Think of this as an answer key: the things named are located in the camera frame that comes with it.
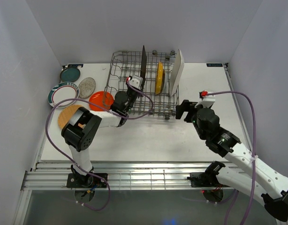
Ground yellow polka dot plate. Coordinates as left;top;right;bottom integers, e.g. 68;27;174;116
155;62;166;95

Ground green square glazed plate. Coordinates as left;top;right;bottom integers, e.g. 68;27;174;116
140;46;147;77

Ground white rectangular plate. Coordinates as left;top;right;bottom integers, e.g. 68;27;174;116
169;49;184;97

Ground woven bamboo round plate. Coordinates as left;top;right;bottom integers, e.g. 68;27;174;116
58;105;82;129

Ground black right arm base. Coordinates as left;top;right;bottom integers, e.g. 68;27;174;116
187;172;227;188

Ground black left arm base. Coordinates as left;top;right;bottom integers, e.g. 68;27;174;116
66;173;108;188

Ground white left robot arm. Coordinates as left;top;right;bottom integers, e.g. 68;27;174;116
61;76;145;188

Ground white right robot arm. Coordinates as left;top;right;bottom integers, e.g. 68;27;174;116
175;100;288;222

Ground orange round plate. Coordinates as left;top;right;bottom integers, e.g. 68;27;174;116
89;91;114;111

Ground speckled beige oval plate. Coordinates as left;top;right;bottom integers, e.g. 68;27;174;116
78;77;96;99

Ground black xdof label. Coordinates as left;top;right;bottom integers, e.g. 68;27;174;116
206;63;223;67

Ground dark teal round plate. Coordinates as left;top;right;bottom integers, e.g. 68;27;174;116
60;67;81;82

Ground white plate striped rim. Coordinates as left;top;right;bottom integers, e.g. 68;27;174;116
47;82;80;107

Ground black label back left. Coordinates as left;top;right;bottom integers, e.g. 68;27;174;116
62;64;83;69

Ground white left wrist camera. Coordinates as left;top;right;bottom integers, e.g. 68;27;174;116
126;75;144;90

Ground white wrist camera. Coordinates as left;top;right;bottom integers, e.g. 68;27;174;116
126;75;144;90
195;90;215;109

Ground grey wire dish rack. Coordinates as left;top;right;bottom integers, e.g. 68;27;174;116
103;50;181;120

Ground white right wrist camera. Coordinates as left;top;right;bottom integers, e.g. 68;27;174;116
195;90;215;109

